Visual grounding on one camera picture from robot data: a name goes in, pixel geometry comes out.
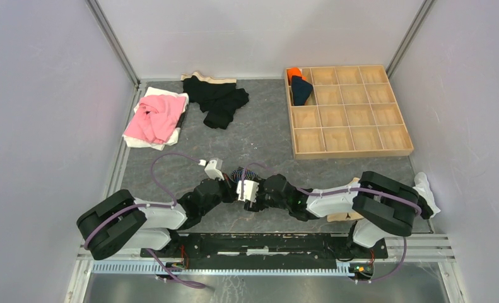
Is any wooden compartment tray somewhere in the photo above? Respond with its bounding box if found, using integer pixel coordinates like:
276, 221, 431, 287
285, 65, 414, 160

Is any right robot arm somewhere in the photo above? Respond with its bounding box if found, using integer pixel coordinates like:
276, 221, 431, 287
240, 171, 441, 258

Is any orange rolled garment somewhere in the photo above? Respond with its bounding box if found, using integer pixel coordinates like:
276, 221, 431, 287
286, 68, 307, 85

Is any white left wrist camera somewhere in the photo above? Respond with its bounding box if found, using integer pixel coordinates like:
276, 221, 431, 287
199, 158, 225, 181

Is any navy rolled garment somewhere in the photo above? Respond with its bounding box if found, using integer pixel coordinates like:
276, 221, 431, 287
291, 76, 314, 106

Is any navy striped boxer underwear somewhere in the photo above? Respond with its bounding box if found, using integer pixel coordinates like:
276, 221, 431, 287
230, 167, 259, 183

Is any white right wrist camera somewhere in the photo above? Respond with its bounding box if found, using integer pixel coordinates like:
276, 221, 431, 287
236, 180, 259, 203

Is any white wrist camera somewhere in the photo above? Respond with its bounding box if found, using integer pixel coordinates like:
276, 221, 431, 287
236, 180, 259, 203
199, 158, 225, 181

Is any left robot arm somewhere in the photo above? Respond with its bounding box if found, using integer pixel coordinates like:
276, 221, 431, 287
76, 178, 239, 260

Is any beige garment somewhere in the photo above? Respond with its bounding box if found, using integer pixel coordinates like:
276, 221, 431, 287
326, 177, 363, 222

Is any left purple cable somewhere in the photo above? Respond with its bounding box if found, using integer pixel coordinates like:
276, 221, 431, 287
83, 152, 208, 290

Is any purple cable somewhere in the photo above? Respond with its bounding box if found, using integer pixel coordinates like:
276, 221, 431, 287
240, 162, 423, 283
83, 152, 208, 290

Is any white black garment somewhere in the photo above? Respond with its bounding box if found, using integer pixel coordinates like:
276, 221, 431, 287
413, 172, 440, 220

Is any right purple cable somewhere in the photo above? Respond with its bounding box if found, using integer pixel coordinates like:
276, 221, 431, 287
240, 162, 423, 283

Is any pink garment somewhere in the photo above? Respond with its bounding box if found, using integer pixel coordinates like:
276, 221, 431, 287
123, 94, 187, 144

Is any black underwear pile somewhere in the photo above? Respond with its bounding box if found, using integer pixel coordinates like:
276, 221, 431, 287
182, 75, 249, 129

